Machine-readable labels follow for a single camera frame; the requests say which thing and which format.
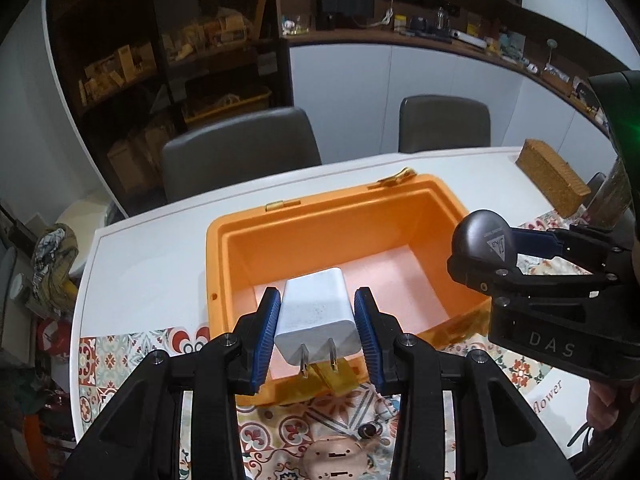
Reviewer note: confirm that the patterned table mat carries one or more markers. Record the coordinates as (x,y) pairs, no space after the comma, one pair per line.
(125,360)

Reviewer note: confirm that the dark wooden shelf cabinet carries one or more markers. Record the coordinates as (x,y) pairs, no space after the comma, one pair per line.
(162,35)

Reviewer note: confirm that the patterned cloth bag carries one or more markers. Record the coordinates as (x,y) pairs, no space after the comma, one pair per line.
(52,255)

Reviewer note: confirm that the white wall charger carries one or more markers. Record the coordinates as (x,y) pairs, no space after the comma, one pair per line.
(315,315)

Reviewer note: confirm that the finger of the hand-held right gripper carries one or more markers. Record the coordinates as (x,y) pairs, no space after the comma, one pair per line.
(480,280)
(535,242)

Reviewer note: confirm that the person's right hand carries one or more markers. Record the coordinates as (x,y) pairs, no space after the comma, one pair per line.
(602,405)

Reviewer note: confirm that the grey chair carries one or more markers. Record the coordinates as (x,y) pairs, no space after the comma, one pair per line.
(445,125)
(240,155)

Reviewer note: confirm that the grey oval mouse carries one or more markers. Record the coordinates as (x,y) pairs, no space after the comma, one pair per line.
(480,232)

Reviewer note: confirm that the white stool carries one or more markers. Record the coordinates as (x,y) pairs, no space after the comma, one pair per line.
(85,220)

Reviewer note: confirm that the brown woven basket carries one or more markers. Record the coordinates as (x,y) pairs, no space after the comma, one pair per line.
(550,175)

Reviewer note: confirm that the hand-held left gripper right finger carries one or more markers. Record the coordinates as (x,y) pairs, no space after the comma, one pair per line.
(367,330)

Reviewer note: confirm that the pink round device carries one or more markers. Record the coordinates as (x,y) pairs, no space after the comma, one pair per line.
(335,460)

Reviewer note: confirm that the orange plastic box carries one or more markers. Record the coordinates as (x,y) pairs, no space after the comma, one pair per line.
(350,230)

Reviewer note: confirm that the small black round fob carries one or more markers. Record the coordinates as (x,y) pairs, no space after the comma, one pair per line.
(371,430)

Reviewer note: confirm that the yellow crate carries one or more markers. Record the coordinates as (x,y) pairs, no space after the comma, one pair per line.
(235,105)

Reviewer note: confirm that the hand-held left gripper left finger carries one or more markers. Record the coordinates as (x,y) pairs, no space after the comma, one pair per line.
(267,330)

